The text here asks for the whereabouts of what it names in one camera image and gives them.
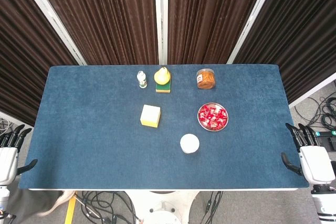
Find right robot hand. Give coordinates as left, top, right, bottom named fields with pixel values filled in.
left=281, top=123, right=336, bottom=185

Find blue table mat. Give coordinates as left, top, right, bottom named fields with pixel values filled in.
left=18, top=64, right=310, bottom=190

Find small white drink bottle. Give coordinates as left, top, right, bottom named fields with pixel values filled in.
left=136, top=70, right=148, bottom=89

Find grey trouser leg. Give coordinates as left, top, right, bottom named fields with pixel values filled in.
left=6, top=189, right=65, bottom=224

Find yellow cube with white top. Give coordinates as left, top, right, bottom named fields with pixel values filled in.
left=140, top=104, right=161, bottom=129

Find coiled black cables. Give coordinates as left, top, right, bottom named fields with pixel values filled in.
left=295, top=95, right=336, bottom=130

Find black cable bundle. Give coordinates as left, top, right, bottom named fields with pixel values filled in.
left=77, top=191, right=141, bottom=224

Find beige shoe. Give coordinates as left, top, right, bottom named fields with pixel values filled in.
left=48, top=190, right=77, bottom=216

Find yellow pear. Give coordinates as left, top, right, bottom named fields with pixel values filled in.
left=153, top=66, right=171, bottom=86

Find white paper cup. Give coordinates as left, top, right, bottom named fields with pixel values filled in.
left=180, top=133, right=200, bottom=154

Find grey cables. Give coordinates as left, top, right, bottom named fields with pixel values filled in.
left=0, top=118, right=13, bottom=133

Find green yellow sponge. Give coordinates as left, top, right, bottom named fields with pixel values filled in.
left=155, top=73, right=172, bottom=93

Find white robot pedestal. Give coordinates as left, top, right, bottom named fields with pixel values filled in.
left=125, top=190, right=199, bottom=224

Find brown folding screen panel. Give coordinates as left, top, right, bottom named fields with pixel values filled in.
left=161, top=0, right=276, bottom=65
left=0, top=0, right=87, bottom=127
left=14, top=0, right=162, bottom=66
left=227, top=0, right=336, bottom=108

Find yellow floor tape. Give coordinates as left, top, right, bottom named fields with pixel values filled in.
left=64, top=191, right=79, bottom=224

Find round metal plate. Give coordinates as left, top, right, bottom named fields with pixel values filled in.
left=197, top=102, right=229, bottom=132

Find black foot pedal box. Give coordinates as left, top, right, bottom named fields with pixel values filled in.
left=317, top=136, right=336, bottom=152

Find clear jar of orange snacks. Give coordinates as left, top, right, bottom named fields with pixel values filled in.
left=196, top=68, right=216, bottom=90

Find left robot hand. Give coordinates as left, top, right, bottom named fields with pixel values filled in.
left=0, top=124, right=38, bottom=186

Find black cable with inline switch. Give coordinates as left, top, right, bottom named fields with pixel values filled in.
left=203, top=191, right=224, bottom=224

